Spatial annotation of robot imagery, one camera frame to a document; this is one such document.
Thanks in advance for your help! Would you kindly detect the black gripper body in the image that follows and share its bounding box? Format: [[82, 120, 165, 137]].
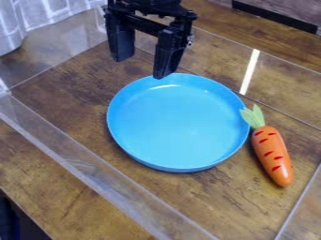
[[105, 0, 197, 37]]

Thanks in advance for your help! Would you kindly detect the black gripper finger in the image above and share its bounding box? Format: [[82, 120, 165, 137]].
[[105, 13, 137, 63], [151, 19, 196, 81]]

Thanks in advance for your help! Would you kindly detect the orange toy carrot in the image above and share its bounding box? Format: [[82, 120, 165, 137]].
[[240, 105, 293, 188]]

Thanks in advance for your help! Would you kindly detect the blue round tray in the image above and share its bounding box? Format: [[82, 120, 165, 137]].
[[107, 73, 250, 173]]

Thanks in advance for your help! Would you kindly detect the white patterned curtain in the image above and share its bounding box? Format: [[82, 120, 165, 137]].
[[0, 0, 107, 56]]

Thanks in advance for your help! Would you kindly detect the clear acrylic enclosure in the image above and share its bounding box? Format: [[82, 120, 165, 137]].
[[0, 1, 321, 240]]

